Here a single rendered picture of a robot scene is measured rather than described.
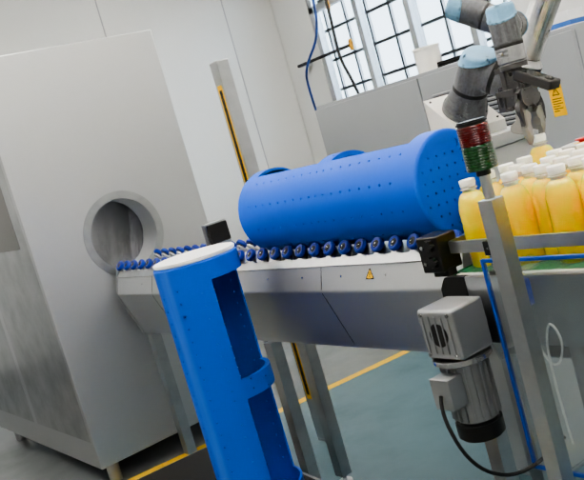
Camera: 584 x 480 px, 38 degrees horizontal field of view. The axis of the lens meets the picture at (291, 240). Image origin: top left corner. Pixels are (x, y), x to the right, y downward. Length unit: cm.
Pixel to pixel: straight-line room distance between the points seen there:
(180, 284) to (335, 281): 50
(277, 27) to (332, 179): 577
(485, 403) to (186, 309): 109
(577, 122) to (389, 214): 183
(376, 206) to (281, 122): 572
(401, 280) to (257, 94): 571
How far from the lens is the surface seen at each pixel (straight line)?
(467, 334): 195
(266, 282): 287
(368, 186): 232
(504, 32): 226
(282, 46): 815
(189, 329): 273
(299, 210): 258
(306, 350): 316
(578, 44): 392
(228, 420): 278
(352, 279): 250
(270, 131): 792
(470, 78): 278
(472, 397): 200
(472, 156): 169
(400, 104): 482
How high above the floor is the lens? 133
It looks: 7 degrees down
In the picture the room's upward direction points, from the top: 16 degrees counter-clockwise
